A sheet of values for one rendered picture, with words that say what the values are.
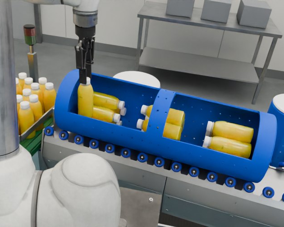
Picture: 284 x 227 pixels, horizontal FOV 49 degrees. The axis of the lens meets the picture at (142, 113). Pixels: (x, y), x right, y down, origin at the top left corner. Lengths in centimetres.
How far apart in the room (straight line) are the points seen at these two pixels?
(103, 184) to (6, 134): 22
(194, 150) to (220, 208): 31
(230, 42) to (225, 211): 350
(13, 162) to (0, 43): 24
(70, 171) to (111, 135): 63
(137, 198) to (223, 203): 49
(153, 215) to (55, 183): 38
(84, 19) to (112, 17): 352
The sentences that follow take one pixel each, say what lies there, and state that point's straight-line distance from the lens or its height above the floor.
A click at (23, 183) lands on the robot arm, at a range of 70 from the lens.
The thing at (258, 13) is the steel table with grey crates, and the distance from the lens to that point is 379.
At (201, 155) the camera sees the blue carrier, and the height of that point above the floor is 109.
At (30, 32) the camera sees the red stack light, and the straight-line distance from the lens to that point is 186.
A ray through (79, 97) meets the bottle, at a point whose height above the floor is 117.
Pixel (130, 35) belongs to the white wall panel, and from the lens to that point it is 469.
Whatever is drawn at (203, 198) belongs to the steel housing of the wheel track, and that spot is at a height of 86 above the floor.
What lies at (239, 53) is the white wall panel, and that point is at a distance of 471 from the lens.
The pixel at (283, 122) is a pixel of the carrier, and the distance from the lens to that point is 182.
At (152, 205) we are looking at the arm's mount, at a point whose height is 110.
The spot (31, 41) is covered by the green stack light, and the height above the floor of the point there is 118.
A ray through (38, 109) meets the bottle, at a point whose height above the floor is 102.
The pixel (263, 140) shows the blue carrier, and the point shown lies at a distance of 121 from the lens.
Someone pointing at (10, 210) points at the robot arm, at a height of 131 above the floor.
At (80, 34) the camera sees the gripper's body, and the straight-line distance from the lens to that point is 119.
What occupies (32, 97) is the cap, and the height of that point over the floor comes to 108.
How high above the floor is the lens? 183
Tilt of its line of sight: 33 degrees down
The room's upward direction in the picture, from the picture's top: 7 degrees clockwise
